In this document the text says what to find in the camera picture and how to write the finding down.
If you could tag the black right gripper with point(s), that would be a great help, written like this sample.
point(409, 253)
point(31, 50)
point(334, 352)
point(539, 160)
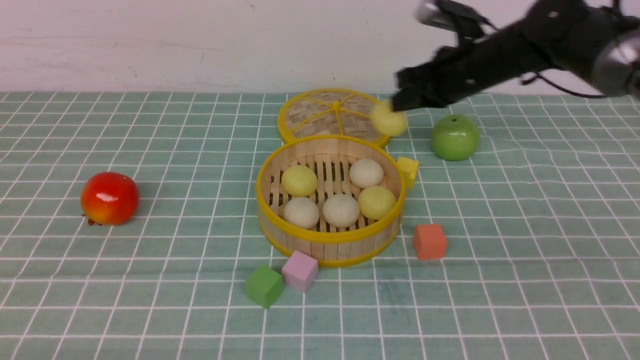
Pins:
point(502, 56)

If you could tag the yellow bun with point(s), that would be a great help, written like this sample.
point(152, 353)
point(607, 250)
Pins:
point(299, 181)
point(386, 121)
point(375, 202)

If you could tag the white bun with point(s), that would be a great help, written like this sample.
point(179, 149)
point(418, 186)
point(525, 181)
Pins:
point(341, 211)
point(302, 212)
point(366, 173)

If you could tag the yellow bun front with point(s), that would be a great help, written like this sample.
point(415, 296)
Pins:
point(375, 202)

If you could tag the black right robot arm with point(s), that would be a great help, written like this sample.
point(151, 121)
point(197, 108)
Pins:
point(599, 45)

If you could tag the bamboo steamer lid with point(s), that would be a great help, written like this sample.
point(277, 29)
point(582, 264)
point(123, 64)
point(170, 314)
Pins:
point(329, 111)

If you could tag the bamboo steamer tray yellow rim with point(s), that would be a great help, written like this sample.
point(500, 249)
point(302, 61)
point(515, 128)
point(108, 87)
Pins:
point(329, 156)

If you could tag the green apple toy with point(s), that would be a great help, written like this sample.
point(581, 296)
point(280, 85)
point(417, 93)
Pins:
point(454, 138)

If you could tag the yellow foam cube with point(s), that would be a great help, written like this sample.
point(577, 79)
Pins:
point(409, 168)

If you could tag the orange foam cube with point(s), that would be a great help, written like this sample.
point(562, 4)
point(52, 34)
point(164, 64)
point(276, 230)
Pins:
point(429, 241)

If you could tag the pink foam cube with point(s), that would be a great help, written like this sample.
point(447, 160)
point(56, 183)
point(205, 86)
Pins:
point(300, 271)

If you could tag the green foam cube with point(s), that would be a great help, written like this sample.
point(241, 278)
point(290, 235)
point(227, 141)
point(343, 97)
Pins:
point(264, 286)

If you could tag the red pomegranate toy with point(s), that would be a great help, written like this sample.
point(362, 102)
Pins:
point(109, 198)

